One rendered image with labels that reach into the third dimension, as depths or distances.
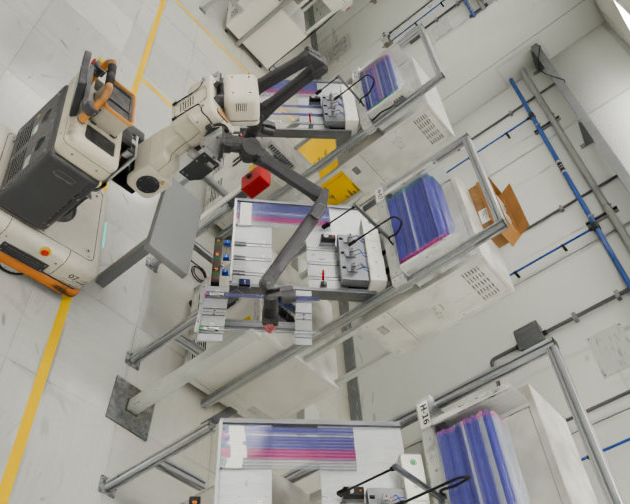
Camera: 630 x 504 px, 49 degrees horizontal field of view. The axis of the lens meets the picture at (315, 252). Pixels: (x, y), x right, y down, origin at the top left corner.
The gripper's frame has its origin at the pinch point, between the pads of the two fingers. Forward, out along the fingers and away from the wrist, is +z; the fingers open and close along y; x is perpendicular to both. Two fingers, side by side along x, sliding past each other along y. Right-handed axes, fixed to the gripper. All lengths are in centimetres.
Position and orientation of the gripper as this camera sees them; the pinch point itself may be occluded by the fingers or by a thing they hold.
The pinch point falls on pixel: (269, 330)
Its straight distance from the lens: 290.0
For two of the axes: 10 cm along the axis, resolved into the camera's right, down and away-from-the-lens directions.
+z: -0.6, 7.9, 6.0
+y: -0.2, -6.1, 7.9
